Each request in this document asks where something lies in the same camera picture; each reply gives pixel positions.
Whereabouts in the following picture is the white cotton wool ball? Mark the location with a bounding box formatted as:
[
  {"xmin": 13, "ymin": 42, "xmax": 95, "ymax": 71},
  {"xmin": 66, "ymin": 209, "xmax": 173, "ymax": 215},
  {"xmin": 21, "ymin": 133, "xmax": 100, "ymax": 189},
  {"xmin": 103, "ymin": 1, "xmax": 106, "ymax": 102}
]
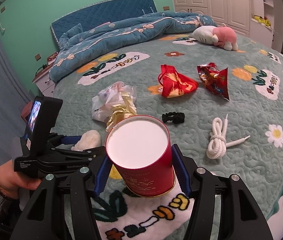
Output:
[{"xmin": 71, "ymin": 130, "xmax": 101, "ymax": 152}]

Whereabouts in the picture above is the red cylindrical paper tube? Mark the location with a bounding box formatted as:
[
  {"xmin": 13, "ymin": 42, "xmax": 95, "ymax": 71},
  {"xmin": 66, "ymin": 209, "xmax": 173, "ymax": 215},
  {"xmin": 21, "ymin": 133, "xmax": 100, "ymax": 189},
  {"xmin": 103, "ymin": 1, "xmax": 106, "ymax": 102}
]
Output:
[{"xmin": 106, "ymin": 115, "xmax": 176, "ymax": 198}]

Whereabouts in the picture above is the red snack wrapper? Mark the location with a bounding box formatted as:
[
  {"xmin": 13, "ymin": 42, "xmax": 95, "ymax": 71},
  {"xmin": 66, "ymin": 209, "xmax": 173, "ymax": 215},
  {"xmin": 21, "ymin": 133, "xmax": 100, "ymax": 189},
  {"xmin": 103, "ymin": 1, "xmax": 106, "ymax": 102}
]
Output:
[{"xmin": 197, "ymin": 62, "xmax": 229, "ymax": 101}]

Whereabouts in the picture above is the person's left hand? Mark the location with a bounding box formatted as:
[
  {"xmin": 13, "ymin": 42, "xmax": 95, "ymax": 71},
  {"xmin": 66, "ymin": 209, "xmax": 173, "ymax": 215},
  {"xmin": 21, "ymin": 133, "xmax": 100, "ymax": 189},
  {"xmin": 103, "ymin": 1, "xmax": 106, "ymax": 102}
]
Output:
[{"xmin": 0, "ymin": 160, "xmax": 42, "ymax": 199}]

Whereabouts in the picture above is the white coiled shoelace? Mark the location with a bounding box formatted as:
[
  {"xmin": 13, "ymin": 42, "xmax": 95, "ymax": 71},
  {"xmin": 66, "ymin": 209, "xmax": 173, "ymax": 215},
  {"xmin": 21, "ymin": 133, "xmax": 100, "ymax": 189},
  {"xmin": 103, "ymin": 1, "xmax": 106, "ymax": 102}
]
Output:
[{"xmin": 206, "ymin": 115, "xmax": 250, "ymax": 159}]

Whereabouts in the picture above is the black hair scrunchie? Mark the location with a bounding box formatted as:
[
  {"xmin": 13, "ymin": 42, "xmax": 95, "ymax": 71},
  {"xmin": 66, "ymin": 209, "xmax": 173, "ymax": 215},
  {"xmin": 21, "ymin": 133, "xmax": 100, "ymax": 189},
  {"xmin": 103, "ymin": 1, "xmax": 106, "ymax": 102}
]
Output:
[{"xmin": 161, "ymin": 112, "xmax": 185, "ymax": 124}]

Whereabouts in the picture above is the crumpled cream yellow wrapper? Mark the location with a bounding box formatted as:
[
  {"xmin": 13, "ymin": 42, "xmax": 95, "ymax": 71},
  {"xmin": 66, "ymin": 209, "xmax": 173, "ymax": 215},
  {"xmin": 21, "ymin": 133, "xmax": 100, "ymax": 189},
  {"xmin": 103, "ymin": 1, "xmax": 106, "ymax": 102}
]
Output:
[{"xmin": 106, "ymin": 92, "xmax": 137, "ymax": 132}]

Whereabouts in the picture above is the crumpled clear plastic bag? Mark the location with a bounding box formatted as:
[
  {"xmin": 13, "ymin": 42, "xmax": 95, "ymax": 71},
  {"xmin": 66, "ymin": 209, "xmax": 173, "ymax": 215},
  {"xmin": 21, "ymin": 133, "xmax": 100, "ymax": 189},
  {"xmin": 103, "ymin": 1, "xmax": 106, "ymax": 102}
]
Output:
[{"xmin": 92, "ymin": 81, "xmax": 137, "ymax": 122}]

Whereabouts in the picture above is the white nightstand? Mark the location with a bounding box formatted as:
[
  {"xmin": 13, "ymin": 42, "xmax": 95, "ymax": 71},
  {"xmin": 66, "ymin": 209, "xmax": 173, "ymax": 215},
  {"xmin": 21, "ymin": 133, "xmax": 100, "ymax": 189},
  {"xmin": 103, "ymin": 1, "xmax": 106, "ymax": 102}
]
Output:
[{"xmin": 32, "ymin": 64, "xmax": 55, "ymax": 97}]

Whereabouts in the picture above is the red gold fabric pouch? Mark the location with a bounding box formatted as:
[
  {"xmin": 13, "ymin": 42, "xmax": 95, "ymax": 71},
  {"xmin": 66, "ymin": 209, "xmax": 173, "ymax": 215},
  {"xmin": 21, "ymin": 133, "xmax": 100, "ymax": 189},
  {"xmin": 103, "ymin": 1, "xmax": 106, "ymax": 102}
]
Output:
[{"xmin": 157, "ymin": 64, "xmax": 199, "ymax": 98}]

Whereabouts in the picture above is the blue floral quilt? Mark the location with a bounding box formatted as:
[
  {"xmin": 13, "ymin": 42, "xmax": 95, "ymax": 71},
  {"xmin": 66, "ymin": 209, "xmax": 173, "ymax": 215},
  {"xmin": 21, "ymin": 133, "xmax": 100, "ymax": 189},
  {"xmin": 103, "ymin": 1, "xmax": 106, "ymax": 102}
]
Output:
[{"xmin": 49, "ymin": 12, "xmax": 217, "ymax": 83}]

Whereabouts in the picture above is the pink white plush toy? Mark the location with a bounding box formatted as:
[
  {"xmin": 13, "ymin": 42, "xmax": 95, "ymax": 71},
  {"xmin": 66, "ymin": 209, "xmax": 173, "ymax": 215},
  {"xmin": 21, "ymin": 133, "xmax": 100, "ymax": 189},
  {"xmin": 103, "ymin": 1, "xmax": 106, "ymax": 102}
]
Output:
[{"xmin": 192, "ymin": 25, "xmax": 238, "ymax": 51}]

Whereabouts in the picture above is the blue quilted headboard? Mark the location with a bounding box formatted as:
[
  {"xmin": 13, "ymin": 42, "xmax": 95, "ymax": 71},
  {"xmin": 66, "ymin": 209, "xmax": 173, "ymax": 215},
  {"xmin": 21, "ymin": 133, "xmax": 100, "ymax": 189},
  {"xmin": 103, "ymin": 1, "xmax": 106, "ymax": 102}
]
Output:
[{"xmin": 50, "ymin": 0, "xmax": 157, "ymax": 45}]

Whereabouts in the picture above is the yellow item on shelf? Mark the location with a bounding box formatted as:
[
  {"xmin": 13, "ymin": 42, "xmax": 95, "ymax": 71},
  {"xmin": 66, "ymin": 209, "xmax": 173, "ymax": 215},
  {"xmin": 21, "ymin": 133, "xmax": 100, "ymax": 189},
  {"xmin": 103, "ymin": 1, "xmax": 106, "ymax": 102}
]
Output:
[{"xmin": 253, "ymin": 15, "xmax": 271, "ymax": 28}]

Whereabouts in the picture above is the white wardrobe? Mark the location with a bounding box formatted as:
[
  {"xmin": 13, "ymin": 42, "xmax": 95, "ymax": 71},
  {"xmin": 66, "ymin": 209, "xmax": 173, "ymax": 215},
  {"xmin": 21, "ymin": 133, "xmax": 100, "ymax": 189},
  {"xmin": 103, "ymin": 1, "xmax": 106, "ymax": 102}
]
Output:
[{"xmin": 173, "ymin": 0, "xmax": 283, "ymax": 51}]

